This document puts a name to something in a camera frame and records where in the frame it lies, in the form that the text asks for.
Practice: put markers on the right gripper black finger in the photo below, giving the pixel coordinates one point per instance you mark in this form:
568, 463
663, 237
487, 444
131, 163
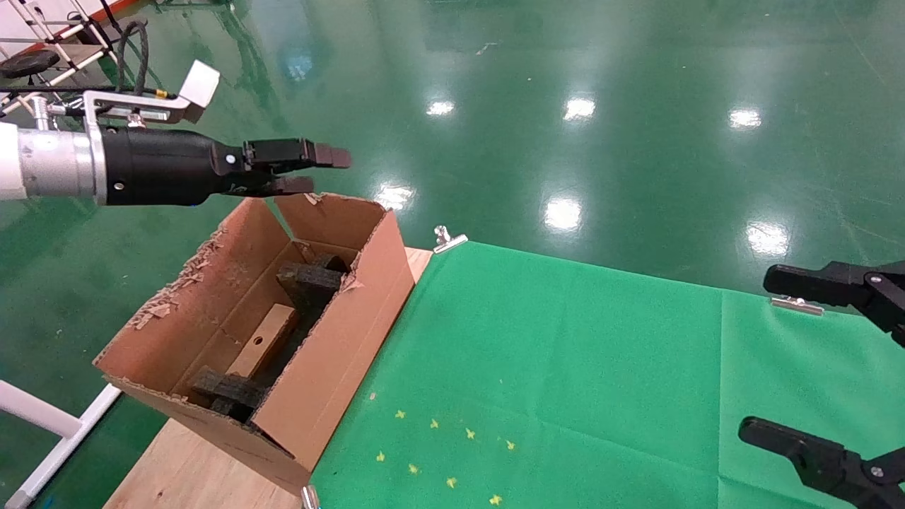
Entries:
827, 463
848, 283

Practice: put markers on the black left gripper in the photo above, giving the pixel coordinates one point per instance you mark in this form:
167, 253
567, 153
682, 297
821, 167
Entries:
162, 166

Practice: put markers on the small taped cardboard box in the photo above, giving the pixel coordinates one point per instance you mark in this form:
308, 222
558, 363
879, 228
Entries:
261, 339

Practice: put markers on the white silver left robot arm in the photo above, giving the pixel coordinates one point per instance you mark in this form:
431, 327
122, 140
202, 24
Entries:
42, 162

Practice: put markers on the large open cardboard carton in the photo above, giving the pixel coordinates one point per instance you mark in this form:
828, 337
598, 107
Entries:
332, 367

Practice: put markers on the black round base stand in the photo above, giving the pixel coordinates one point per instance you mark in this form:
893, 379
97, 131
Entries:
106, 30

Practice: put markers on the white pipe rack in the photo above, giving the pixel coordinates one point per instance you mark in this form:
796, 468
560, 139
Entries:
83, 62

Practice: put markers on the green cloth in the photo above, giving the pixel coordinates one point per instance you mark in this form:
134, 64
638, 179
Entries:
565, 367

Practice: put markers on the black round stool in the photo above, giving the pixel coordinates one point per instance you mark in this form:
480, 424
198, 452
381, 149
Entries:
28, 63

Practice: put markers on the white tube table frame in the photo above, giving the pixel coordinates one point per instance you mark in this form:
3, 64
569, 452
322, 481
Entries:
35, 410

